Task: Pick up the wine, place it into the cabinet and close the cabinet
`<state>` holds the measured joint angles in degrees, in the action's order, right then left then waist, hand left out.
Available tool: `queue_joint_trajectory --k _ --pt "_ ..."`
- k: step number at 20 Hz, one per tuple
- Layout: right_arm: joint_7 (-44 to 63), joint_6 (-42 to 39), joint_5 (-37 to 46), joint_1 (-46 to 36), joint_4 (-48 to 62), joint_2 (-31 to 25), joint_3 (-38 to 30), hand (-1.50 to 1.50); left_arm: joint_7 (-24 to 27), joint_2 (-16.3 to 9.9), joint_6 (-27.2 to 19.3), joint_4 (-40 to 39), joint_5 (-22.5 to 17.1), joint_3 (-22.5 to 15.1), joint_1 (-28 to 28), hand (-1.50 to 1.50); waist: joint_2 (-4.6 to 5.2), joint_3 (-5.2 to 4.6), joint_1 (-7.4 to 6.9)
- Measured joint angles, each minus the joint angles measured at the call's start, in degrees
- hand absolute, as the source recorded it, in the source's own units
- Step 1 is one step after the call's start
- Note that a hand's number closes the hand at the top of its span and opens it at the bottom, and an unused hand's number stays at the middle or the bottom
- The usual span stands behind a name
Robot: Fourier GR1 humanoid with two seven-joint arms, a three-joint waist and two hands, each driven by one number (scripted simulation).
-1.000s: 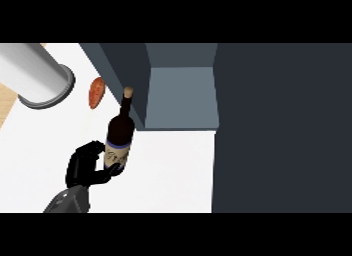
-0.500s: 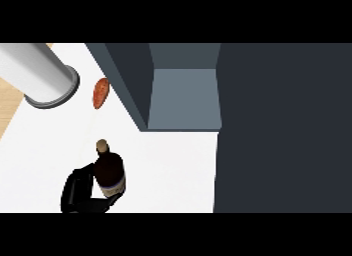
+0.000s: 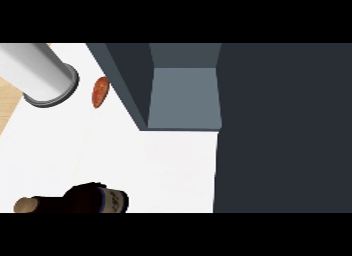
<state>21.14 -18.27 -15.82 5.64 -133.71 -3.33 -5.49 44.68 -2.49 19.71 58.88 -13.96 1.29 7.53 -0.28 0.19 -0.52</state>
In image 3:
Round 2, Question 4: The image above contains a grey open cabinet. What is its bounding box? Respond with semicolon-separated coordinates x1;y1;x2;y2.
87;43;224;132

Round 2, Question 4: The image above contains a dark grey cabinet door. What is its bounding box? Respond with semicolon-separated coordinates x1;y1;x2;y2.
212;43;352;214

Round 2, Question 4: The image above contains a dark wine bottle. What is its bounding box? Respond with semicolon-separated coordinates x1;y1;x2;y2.
13;181;131;214

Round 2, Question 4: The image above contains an orange oval vegetable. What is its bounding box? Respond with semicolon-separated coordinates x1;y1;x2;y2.
91;76;112;109

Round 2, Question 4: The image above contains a white cylinder with grey rim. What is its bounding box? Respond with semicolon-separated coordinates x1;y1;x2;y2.
0;43;82;109

